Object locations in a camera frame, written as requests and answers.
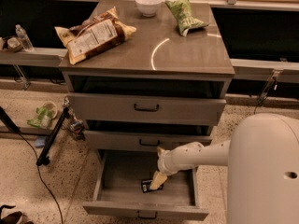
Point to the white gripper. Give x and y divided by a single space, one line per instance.
163 164

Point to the blue rxbar blueberry bar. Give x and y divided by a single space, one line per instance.
145 186

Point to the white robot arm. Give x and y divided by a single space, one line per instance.
262 157

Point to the bottom grey open drawer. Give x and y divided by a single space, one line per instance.
119 192

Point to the middle grey drawer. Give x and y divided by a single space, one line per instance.
140 141

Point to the grey drawer cabinet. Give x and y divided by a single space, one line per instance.
157 61

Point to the top grey drawer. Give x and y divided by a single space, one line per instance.
147 109

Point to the black tripod leg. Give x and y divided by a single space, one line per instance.
43 158

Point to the green white packet on floor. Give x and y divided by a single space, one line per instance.
44 115

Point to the brown yellow chip bag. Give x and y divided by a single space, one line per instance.
94 36

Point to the grey side shelf right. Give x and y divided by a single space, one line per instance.
261 70

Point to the grey side shelf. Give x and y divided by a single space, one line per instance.
45 57
261 70

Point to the green chip bag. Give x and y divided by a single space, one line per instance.
182 12

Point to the white bowl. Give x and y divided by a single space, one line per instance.
148 8

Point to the grey side shelf left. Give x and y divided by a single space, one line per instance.
45 57

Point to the clear water bottle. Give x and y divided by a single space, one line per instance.
24 38

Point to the small basket with items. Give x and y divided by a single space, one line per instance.
10 44

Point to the small wire rack with can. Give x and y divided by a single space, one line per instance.
71 123

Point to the black power adapter with cable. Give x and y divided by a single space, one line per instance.
270 84

